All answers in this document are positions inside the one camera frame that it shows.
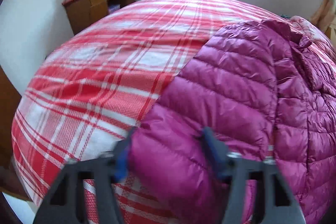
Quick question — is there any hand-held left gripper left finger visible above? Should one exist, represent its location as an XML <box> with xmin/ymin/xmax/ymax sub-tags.
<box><xmin>34</xmin><ymin>126</ymin><xmax>139</xmax><ymax>224</ymax></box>

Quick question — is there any pink floral blanket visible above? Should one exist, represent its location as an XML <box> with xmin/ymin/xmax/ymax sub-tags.
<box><xmin>290</xmin><ymin>15</ymin><xmax>336</xmax><ymax>56</ymax></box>

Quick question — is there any wooden desk with drawers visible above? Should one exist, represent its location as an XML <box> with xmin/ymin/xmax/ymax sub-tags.
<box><xmin>62</xmin><ymin>0</ymin><xmax>135</xmax><ymax>35</ymax></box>

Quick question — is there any beige curtain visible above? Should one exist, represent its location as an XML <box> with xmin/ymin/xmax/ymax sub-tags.
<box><xmin>311</xmin><ymin>0</ymin><xmax>336</xmax><ymax>35</ymax></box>

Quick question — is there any purple down jacket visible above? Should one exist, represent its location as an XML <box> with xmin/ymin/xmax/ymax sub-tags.
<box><xmin>128</xmin><ymin>19</ymin><xmax>336</xmax><ymax>224</ymax></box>

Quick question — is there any red plaid bed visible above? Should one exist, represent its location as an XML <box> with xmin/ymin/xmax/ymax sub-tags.
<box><xmin>11</xmin><ymin>0</ymin><xmax>336</xmax><ymax>224</ymax></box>

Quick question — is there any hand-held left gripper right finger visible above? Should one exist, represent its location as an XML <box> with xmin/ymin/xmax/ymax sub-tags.
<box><xmin>194</xmin><ymin>126</ymin><xmax>306</xmax><ymax>224</ymax></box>

